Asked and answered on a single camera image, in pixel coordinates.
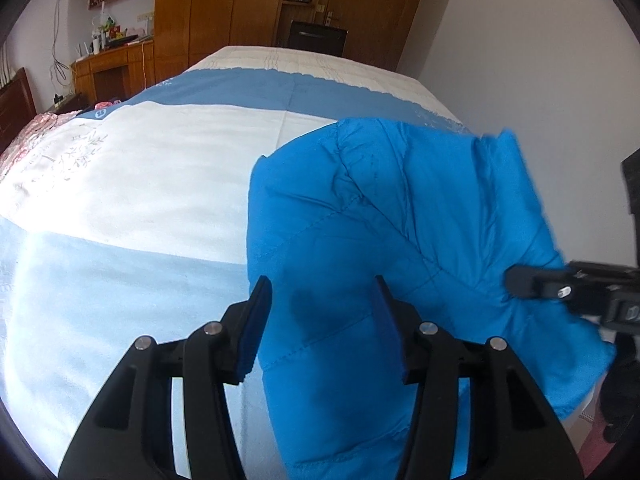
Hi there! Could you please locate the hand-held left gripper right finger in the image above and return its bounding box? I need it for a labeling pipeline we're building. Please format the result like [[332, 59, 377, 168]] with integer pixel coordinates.
[[374, 275, 583, 480]]

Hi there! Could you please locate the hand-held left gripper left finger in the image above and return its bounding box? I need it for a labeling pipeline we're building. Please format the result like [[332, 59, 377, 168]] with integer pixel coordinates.
[[57, 276, 273, 480]]

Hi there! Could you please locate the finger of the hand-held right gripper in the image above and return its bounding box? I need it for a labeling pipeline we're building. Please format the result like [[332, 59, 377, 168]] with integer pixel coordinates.
[[504, 261, 581, 303]]

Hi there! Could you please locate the blue puffer jacket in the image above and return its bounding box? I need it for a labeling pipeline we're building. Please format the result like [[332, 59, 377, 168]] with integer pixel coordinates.
[[246, 116, 618, 480]]

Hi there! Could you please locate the person's right hand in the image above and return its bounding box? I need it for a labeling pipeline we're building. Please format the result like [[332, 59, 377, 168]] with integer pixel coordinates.
[[599, 332, 640, 445]]

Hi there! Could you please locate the pink cloth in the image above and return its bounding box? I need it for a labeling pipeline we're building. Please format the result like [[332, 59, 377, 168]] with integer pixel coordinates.
[[575, 400, 621, 480]]

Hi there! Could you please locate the bed with blue-white cover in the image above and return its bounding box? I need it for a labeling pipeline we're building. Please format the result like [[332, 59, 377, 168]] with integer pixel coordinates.
[[0, 45, 473, 480]]

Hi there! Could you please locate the pink floral quilt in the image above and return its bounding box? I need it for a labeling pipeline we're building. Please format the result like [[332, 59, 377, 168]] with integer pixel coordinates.
[[0, 110, 85, 181]]

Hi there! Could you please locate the dark bedside table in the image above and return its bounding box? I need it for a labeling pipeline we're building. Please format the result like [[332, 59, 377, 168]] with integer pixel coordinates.
[[50, 91, 97, 115]]

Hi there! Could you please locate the wooden desk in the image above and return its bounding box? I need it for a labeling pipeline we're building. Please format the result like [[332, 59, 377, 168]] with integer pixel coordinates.
[[70, 37, 157, 108]]

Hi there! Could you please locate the black case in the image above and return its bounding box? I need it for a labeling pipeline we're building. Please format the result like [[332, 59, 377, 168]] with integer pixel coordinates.
[[287, 20, 349, 59]]

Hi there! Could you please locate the wooden headboard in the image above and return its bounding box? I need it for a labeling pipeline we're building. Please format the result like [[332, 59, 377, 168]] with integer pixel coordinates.
[[0, 67, 39, 155]]

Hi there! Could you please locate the colourful desk clutter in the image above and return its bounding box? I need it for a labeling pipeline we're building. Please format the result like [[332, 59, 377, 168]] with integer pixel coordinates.
[[75, 2, 153, 57]]

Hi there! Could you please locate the wooden wardrobe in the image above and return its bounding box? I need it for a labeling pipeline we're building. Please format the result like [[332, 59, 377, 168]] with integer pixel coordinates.
[[152, 0, 433, 78]]

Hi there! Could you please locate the wall cable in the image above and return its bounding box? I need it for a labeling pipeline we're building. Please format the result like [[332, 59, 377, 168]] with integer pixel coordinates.
[[49, 0, 76, 93]]

